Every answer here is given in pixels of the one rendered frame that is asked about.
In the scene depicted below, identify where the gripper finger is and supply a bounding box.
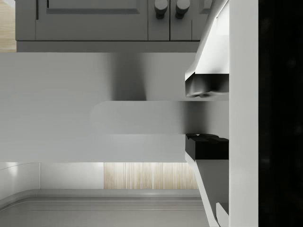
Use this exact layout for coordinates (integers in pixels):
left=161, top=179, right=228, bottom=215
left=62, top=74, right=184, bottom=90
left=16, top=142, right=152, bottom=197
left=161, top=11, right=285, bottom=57
left=185, top=133, right=230, bottom=227
left=184, top=0, right=230, bottom=99

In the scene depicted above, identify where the white cabinet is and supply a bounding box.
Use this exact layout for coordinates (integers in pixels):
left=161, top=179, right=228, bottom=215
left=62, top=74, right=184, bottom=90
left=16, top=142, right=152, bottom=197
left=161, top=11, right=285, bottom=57
left=15, top=0, right=214, bottom=53

